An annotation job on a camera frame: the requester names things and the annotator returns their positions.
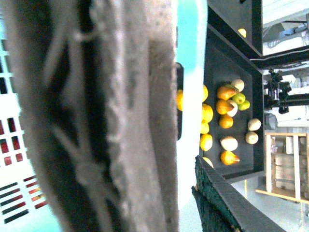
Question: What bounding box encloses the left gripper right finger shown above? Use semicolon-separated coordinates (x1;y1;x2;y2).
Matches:
192;156;284;232

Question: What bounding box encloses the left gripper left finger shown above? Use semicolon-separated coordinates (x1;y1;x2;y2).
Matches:
4;0;179;232

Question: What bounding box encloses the light blue plastic basket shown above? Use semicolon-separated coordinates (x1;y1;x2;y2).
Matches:
0;0;208;232

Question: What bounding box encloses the dark wooden display stand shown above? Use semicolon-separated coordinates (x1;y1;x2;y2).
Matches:
176;0;266;184

